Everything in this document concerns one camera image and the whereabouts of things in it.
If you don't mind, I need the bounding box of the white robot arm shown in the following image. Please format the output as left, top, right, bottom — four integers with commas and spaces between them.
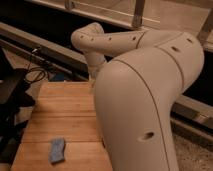
71, 23, 204, 171

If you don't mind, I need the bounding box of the wooden cutting board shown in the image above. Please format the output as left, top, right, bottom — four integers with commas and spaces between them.
11, 82, 112, 171

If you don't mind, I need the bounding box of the blue sponge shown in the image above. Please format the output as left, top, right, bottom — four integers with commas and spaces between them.
49, 138, 65, 164

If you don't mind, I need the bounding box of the black stand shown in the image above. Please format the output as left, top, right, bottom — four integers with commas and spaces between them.
0, 47, 35, 164

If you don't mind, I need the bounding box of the black cable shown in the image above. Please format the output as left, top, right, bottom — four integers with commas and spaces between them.
23, 47, 56, 85

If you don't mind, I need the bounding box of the metal rail frame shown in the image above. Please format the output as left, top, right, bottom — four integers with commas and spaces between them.
27, 0, 213, 52

